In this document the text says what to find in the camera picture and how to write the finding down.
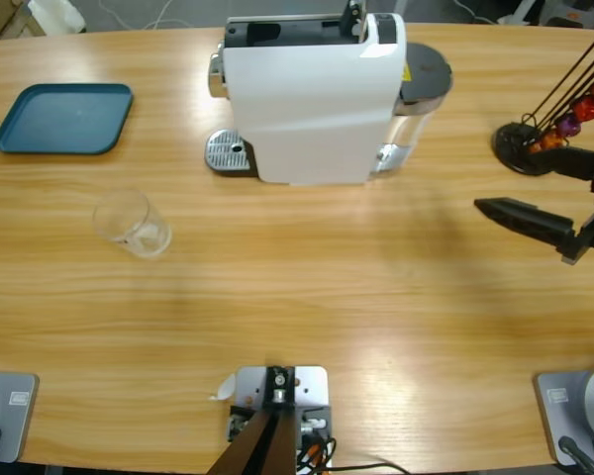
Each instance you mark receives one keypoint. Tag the red coffee capsule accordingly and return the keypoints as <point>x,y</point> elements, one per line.
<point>586,110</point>

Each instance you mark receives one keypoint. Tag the clear glass cup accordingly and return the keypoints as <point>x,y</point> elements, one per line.
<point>138,232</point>

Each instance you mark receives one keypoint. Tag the orange coffee capsule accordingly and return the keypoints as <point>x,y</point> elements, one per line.
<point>535,147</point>
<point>552,141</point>

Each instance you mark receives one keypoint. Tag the purple coffee capsule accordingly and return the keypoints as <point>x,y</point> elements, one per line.
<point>569,126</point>

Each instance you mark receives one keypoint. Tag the white capsule coffee machine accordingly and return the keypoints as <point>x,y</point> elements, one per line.
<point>307,114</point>

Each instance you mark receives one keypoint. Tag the black capsule holder with rods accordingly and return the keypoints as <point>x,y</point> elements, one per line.
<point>507,143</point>

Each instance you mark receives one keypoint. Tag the clear water tank dark lid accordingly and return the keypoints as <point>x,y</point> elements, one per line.
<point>425,69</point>

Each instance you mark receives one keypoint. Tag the white chair base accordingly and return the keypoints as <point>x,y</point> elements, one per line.
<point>524,10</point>

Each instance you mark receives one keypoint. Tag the white furniture leg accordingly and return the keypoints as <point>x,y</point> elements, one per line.
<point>401,6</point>

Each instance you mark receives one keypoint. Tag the chrome drip tray grate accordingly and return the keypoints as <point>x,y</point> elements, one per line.
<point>225,148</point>

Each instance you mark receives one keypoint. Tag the white tape piece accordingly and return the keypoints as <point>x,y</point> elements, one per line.
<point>225,388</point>

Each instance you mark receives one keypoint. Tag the teal plastic tray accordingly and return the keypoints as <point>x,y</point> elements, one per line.
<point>64,119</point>

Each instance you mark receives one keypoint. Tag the white plastic bag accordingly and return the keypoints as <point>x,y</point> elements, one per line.
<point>59,15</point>

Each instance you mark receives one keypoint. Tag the cardboard box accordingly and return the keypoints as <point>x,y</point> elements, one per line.
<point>0,20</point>

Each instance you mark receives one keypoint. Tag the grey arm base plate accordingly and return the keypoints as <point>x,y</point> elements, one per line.
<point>554,420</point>
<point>22,425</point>

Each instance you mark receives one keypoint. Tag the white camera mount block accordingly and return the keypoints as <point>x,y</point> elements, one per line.
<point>309,381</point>

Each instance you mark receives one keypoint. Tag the dark camera post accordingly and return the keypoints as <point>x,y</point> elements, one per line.
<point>267,445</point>

